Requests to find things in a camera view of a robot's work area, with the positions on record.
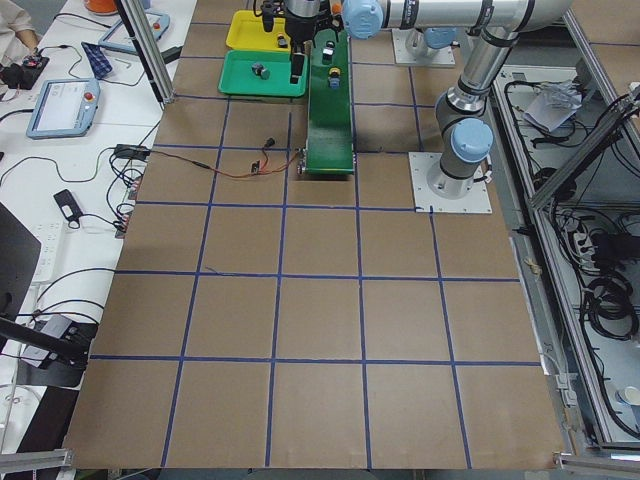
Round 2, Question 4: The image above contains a black power adapter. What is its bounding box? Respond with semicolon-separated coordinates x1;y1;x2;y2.
113;144;151;161

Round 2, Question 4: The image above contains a green conveyor belt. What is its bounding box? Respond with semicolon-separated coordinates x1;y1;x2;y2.
298;30;354;176

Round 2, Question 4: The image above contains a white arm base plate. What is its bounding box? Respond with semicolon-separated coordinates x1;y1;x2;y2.
408;152;492;215
392;27;457;68

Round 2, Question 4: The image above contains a blue teach pendant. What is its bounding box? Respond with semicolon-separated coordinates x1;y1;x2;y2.
98;12;171;55
26;78;101;140

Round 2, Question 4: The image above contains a red black power cable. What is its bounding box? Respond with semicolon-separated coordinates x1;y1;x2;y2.
147;137;306;180

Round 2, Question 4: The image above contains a blue plaid cloth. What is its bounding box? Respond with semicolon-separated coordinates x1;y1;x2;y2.
81;42;113;80

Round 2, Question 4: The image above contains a yellow plastic tray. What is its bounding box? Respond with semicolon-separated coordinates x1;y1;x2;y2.
226;10;290;52

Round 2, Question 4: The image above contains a green push button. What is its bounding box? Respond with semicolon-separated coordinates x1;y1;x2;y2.
322;46;335;65
251;62;271;80

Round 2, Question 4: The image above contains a white power strip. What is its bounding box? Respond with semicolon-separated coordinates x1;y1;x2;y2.
31;221;64;283

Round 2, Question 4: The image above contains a yellow push button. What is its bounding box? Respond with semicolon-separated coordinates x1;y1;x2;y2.
276;33;290;49
327;67;341;90

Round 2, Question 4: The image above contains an aluminium frame post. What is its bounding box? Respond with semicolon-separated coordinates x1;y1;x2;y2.
115;0;175;105

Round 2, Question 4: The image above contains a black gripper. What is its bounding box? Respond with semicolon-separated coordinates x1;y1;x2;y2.
259;0;344;84

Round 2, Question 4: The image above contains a green plastic tray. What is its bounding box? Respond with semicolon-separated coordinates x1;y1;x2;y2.
218;50;308;98

